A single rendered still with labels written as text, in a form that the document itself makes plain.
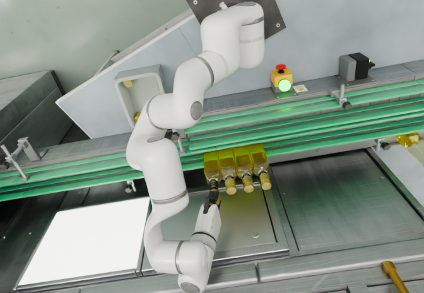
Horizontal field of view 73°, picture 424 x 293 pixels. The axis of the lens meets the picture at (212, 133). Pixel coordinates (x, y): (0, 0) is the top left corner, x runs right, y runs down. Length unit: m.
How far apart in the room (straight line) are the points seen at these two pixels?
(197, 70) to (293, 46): 0.62
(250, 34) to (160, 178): 0.43
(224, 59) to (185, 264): 0.49
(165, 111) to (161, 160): 0.11
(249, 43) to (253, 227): 0.59
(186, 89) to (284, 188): 0.71
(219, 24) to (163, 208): 0.43
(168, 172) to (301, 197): 0.66
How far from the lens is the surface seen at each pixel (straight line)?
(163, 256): 0.74
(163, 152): 0.60
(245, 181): 0.97
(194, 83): 0.62
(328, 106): 1.11
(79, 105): 1.33
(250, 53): 0.81
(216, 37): 0.70
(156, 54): 1.16
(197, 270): 0.72
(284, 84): 1.13
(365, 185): 1.23
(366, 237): 1.07
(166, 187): 0.62
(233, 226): 1.04
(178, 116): 0.61
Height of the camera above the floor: 1.85
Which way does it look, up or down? 57 degrees down
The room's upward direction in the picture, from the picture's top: 175 degrees clockwise
